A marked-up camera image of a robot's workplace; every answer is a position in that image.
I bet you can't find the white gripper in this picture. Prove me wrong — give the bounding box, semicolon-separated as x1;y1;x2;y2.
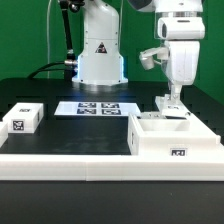
157;17;205;103

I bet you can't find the white cabinet door panel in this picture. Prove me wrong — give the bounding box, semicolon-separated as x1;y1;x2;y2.
155;94;190;118
141;111;166;119

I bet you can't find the white cabinet body box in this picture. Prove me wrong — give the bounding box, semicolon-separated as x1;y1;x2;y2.
127;114;221;158

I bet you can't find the white cabinet top block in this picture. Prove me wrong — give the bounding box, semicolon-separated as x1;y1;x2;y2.
3;102;44;133

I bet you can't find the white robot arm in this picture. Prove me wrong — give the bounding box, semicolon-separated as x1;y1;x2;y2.
78;0;205;102

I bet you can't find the white fiducial marker sheet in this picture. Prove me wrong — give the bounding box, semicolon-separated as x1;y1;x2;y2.
55;101;140;117

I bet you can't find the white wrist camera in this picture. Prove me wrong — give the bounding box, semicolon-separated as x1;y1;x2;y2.
139;47;169;70

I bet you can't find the black cable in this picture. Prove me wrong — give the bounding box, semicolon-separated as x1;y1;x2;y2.
27;61;74;80

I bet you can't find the white U-shaped fence frame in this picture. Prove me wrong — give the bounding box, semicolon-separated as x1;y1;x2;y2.
0;121;224;182

